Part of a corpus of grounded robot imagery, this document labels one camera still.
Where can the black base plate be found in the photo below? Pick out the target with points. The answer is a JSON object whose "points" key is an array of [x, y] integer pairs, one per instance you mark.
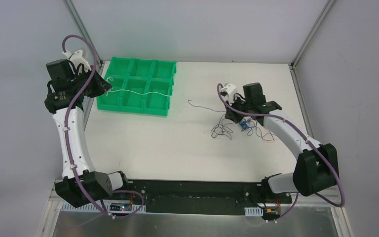
{"points": [[214, 206]]}

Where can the right white slotted duct piece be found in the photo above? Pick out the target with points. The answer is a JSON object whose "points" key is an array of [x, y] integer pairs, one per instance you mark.
{"points": [[253, 211]]}

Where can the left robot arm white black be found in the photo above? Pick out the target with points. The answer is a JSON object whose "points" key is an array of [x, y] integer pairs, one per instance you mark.
{"points": [[81, 184]]}

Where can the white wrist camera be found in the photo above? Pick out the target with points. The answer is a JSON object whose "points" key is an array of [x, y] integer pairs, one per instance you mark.
{"points": [[228, 90], [77, 58]]}

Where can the controller board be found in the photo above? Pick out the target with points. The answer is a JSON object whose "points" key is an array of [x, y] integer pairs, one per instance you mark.
{"points": [[271, 213], [117, 207]]}

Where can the aluminium frame rail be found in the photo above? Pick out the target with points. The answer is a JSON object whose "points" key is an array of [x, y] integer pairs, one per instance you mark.
{"points": [[153, 192]]}

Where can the right controller board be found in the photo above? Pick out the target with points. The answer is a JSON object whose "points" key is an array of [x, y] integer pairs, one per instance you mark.
{"points": [[271, 213]]}

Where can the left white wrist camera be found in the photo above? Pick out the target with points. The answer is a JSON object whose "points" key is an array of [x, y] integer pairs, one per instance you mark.
{"points": [[77, 58]]}

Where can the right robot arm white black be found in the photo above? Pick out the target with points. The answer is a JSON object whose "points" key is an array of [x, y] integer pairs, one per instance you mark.
{"points": [[316, 166]]}

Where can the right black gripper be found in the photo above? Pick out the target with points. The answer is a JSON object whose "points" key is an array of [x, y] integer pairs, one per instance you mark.
{"points": [[234, 114]]}

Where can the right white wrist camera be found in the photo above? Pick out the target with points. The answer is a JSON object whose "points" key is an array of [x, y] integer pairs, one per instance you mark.
{"points": [[228, 90]]}

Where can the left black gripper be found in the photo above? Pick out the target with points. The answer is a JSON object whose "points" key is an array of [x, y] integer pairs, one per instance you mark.
{"points": [[99, 84]]}

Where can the white slotted cable duct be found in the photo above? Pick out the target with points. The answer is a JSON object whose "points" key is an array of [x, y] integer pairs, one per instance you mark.
{"points": [[91, 208]]}

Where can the green compartment tray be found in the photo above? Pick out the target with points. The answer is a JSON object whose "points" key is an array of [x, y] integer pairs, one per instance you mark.
{"points": [[140, 86]]}

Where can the left controller board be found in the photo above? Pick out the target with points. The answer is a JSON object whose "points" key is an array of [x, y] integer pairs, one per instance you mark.
{"points": [[117, 207]]}

